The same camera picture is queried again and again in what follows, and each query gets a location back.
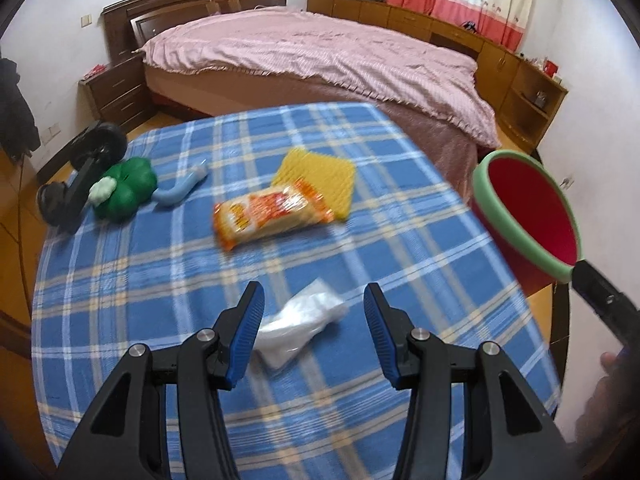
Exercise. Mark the person's right hand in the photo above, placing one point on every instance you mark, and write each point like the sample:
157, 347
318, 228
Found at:
610, 400

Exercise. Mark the blue plaid tablecloth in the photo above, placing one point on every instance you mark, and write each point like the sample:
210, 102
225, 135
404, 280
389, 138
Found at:
150, 270

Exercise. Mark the white plastic bag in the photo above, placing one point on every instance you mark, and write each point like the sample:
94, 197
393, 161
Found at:
295, 320

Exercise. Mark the dark wooden bed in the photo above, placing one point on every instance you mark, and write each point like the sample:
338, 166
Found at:
190, 0

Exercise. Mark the orange snack packet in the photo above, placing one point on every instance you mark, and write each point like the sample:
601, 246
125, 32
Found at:
270, 212

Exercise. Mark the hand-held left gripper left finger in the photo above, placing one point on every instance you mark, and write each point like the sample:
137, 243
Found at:
242, 345

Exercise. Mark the yellow spiky silicone pad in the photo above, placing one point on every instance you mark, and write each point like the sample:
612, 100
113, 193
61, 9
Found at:
320, 175

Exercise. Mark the small red packet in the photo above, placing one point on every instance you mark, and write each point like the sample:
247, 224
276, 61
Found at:
96, 70

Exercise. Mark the white light switch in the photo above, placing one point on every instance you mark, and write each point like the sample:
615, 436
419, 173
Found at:
87, 20

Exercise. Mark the red bin with green rim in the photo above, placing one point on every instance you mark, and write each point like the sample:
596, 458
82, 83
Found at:
530, 210

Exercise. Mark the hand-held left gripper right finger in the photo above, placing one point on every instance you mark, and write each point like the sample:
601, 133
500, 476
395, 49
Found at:
382, 340

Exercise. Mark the red cup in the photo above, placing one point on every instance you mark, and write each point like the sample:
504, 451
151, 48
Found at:
551, 69

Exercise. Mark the dark wooden nightstand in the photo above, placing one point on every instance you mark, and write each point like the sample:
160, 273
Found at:
117, 92

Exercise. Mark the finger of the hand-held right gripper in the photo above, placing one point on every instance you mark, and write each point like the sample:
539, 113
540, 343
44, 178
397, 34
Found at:
605, 300

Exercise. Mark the orange wooden wardrobe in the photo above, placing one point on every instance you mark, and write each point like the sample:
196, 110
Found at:
12, 260

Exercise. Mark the small black object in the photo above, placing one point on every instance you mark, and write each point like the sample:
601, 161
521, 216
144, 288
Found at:
469, 26

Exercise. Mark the low wooden cabinet row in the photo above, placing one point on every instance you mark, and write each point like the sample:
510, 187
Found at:
505, 75

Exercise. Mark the white wall socket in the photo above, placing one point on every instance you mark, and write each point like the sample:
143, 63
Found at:
51, 132

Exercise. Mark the pink bedspread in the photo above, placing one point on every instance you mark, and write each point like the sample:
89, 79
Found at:
310, 50

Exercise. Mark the black wheeled exerciser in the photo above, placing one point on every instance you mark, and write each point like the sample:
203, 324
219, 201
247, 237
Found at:
87, 170

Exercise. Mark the green clover-shaped toy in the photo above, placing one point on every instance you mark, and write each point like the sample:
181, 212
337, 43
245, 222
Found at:
127, 185

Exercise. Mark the light blue curved tube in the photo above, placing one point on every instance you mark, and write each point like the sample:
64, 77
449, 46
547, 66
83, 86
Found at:
180, 187

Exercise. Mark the black jacket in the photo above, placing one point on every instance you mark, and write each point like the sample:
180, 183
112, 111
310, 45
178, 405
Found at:
17, 110

